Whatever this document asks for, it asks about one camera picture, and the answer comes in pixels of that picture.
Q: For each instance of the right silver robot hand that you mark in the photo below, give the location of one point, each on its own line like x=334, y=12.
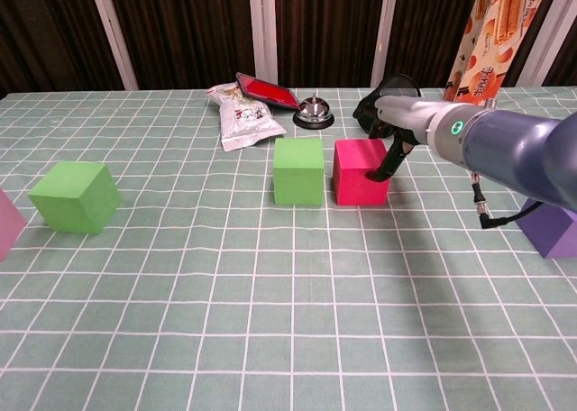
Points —
x=405, y=118

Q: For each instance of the magenta foam cube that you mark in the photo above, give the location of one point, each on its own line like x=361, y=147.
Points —
x=356, y=176

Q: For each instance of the green foam cube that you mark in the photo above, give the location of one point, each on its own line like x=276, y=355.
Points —
x=72, y=199
x=299, y=176

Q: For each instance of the purple foam cube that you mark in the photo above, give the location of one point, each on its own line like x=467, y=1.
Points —
x=550, y=235

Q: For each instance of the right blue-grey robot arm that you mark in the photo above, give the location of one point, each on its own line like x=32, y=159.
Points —
x=518, y=154

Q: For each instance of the black mesh pen holder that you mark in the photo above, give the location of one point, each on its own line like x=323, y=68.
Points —
x=401, y=84

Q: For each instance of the silver call bell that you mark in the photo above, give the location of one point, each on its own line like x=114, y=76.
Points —
x=314, y=111

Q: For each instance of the orange biscuit box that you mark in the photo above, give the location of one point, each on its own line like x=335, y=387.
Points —
x=496, y=32

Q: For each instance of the red ink pad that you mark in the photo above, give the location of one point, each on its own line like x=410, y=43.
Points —
x=268, y=91

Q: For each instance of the white snack bag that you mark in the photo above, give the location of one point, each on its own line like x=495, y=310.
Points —
x=243, y=122

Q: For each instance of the green checkered tablecloth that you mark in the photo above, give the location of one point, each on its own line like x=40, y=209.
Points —
x=288, y=316

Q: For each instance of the dark pleated curtain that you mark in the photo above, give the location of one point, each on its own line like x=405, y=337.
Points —
x=189, y=32

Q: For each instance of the light pink foam cube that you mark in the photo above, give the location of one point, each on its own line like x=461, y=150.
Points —
x=9, y=226

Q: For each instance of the white frame post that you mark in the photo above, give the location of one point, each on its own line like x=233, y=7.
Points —
x=112, y=32
x=261, y=32
x=385, y=32
x=552, y=32

